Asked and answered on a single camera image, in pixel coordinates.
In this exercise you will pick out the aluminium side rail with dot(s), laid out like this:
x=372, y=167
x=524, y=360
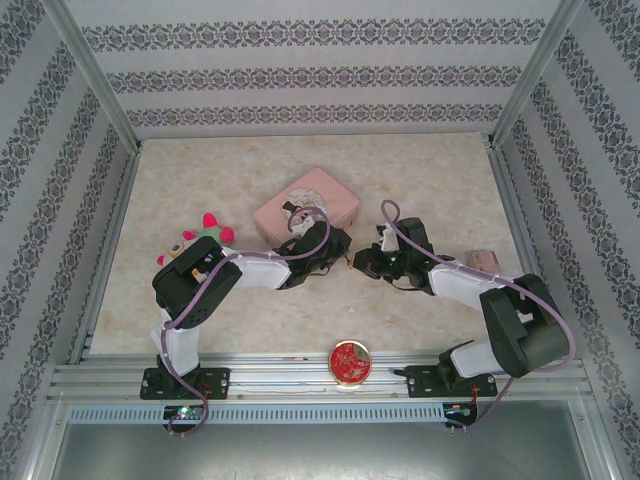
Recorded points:
x=515, y=210
x=112, y=235

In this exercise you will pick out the small brass padlock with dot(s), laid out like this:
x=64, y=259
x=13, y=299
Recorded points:
x=352, y=261

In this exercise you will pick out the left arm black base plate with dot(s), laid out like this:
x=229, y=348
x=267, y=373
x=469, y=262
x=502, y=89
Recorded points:
x=215, y=382

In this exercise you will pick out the left controller board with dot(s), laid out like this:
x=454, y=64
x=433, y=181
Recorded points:
x=184, y=413

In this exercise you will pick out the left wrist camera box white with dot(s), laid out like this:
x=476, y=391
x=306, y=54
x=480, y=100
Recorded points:
x=301, y=229

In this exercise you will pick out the right controller board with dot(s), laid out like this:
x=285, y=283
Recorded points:
x=460, y=412

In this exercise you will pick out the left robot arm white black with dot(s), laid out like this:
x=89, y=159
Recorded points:
x=260, y=272

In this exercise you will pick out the controller board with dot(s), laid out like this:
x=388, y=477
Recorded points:
x=184, y=413
x=460, y=412

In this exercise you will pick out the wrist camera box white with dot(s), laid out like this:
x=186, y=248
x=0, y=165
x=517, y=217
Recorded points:
x=386, y=240
x=301, y=229

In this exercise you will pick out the small pink plastic toy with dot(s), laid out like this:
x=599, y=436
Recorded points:
x=482, y=260

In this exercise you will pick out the aluminium mounting rail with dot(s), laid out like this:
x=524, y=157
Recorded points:
x=280, y=372

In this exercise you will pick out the round red gold tin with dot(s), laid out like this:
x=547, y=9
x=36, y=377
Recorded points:
x=349, y=362

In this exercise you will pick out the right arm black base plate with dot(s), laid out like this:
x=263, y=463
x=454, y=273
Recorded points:
x=425, y=381

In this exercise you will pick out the aluminium frame post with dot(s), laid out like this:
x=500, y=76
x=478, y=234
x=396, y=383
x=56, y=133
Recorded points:
x=90, y=70
x=537, y=70

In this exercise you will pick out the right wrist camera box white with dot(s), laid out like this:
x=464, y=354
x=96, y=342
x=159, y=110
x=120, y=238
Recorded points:
x=386, y=240

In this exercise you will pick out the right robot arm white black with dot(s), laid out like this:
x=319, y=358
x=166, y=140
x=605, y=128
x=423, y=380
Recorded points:
x=460, y=285

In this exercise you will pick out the pink tin box cartoon couple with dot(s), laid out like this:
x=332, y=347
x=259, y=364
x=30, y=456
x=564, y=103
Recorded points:
x=325, y=187

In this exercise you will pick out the pink green plush toy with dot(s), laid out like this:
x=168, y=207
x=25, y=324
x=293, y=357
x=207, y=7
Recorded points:
x=215, y=232

